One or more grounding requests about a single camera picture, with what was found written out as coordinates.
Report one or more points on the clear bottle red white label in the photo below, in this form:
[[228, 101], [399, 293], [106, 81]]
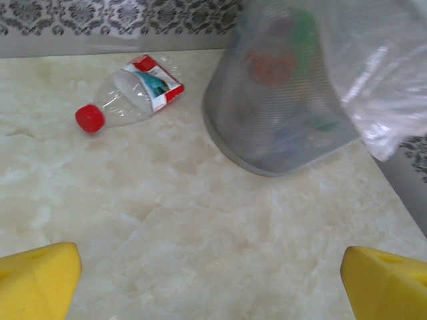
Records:
[[150, 83]]

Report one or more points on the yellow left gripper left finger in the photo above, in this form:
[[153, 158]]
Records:
[[33, 286]]

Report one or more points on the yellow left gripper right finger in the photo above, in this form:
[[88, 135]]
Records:
[[390, 290]]

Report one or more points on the grey metal mesh bin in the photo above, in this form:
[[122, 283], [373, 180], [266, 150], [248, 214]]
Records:
[[233, 116]]

